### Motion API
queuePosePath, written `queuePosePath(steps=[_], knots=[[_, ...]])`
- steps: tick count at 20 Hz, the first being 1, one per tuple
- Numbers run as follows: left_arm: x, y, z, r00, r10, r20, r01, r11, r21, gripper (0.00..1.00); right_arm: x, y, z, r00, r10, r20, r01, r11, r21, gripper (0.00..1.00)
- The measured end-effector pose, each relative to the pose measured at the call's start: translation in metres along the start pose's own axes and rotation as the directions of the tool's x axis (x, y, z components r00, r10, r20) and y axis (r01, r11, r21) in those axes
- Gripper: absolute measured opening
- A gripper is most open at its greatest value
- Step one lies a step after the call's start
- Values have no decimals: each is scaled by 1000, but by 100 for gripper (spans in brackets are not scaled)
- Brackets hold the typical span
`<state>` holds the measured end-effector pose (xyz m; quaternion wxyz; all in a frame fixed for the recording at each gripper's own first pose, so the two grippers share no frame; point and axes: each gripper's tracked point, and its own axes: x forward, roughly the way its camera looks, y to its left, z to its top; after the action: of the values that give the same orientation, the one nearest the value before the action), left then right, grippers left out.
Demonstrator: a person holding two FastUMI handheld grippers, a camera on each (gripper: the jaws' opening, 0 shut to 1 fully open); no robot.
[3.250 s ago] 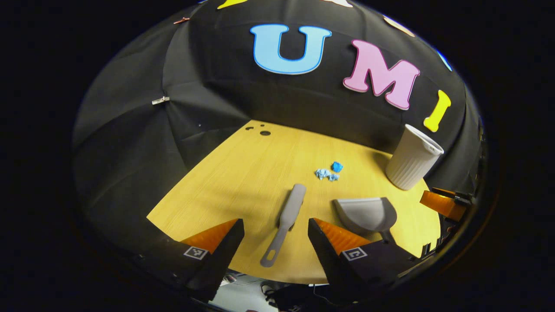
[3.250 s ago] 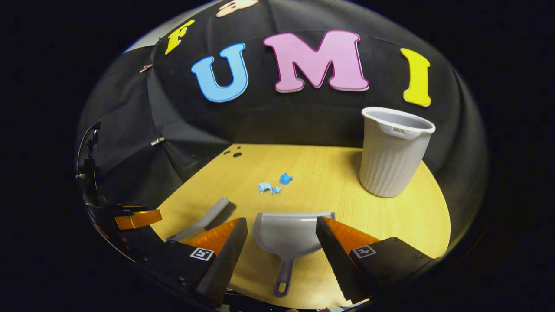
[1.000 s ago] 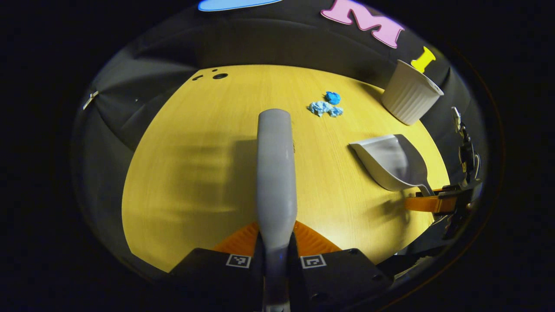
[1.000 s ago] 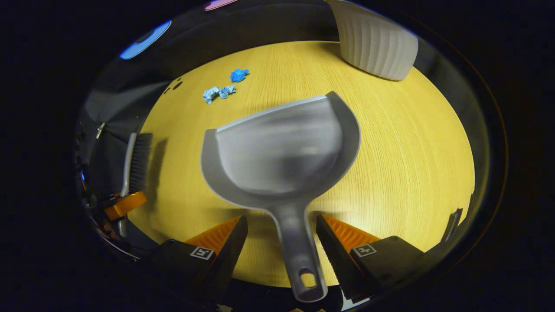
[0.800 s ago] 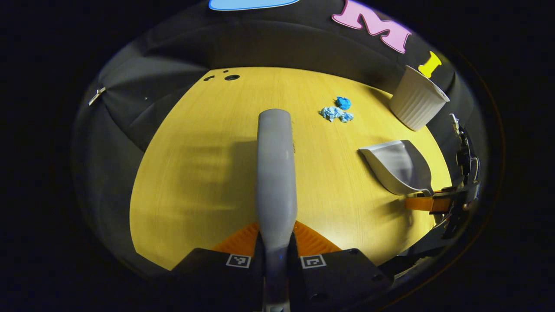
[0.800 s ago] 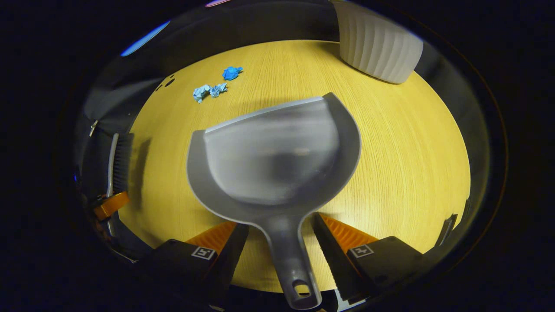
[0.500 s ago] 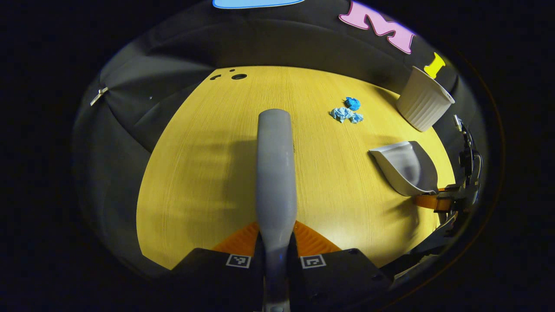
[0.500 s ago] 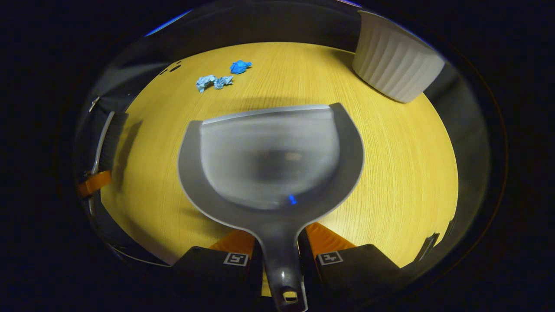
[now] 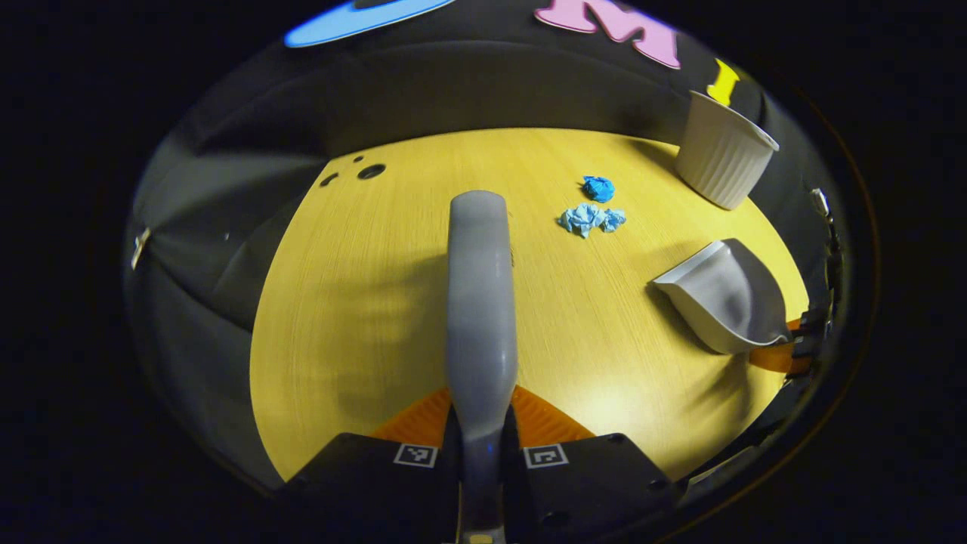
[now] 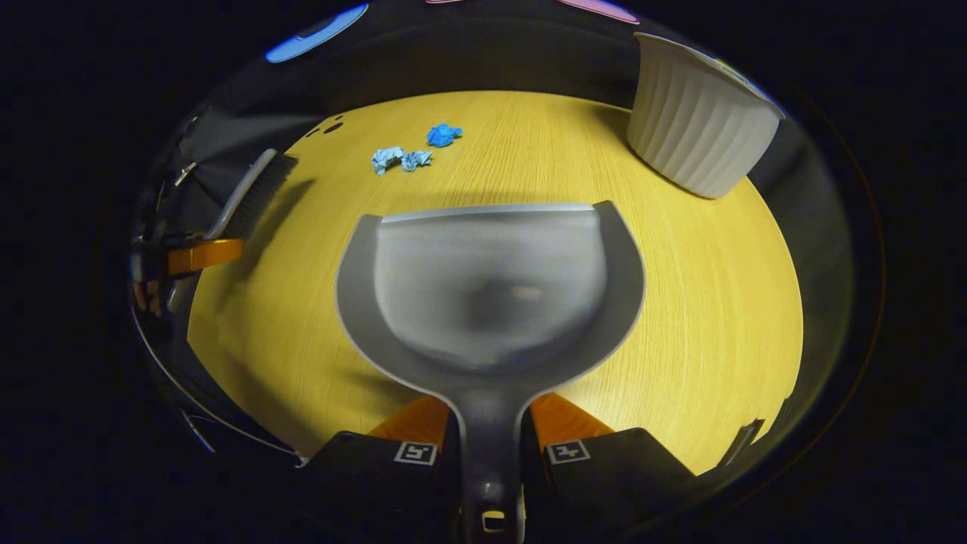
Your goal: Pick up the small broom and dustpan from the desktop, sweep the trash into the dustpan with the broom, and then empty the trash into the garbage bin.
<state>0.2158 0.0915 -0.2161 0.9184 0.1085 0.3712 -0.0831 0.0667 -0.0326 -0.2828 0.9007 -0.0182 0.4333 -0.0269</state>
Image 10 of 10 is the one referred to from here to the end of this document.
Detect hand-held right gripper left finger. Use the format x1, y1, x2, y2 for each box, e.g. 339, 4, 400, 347
298, 393, 463, 544

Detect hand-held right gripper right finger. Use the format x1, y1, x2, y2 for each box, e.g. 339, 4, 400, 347
521, 391, 700, 544

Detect small grey broom black bristles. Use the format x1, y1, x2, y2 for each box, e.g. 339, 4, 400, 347
168, 148, 299, 312

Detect grey plastic dustpan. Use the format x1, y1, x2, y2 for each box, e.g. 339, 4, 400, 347
335, 199, 647, 544

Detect grey ribbed garbage bin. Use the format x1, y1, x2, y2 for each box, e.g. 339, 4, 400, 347
626, 32, 786, 199

